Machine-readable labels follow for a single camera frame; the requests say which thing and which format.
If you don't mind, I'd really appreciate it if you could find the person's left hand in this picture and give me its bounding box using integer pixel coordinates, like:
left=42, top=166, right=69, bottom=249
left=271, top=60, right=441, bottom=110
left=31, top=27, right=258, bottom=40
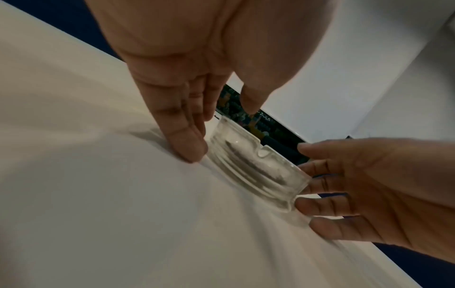
left=84, top=0, right=339, bottom=164

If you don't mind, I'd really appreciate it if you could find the person's right hand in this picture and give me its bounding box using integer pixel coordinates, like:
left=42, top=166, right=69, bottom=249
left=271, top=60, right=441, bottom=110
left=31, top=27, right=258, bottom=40
left=294, top=137, right=455, bottom=264

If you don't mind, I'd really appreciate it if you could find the clear glass ashtray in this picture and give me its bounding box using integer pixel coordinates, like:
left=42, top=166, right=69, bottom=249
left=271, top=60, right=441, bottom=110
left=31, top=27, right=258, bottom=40
left=206, top=114, right=313, bottom=213

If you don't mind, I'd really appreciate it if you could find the white tablecloth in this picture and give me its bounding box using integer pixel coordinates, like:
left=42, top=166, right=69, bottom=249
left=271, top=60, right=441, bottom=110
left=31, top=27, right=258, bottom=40
left=0, top=2, right=455, bottom=288

